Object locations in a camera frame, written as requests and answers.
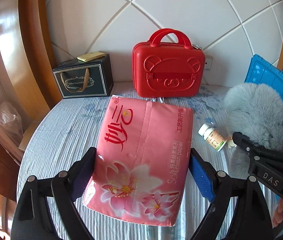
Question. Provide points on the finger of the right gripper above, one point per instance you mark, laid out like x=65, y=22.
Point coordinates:
x=253, y=148

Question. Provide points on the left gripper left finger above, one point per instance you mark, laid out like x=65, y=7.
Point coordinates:
x=33, y=220

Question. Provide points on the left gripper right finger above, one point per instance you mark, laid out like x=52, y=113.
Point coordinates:
x=241, y=200

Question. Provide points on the grey fluffy plush toy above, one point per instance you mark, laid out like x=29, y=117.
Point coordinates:
x=256, y=111

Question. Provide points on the white medicine bottle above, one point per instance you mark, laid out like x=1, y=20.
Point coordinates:
x=212, y=136

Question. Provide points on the pink tissue pack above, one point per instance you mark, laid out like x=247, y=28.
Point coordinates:
x=141, y=164

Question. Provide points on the small white bear toy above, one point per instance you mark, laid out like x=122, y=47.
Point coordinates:
x=230, y=142

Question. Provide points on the clear plastic bag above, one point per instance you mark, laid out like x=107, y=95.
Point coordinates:
x=11, y=122

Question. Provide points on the red bear suitcase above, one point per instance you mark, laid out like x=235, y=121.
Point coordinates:
x=167, y=65

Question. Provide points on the dark green gift box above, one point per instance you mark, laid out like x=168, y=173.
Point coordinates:
x=78, y=79

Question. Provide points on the gold small box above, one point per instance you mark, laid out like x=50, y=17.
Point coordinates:
x=91, y=56

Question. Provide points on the white wall socket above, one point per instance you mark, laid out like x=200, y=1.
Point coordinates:
x=208, y=62

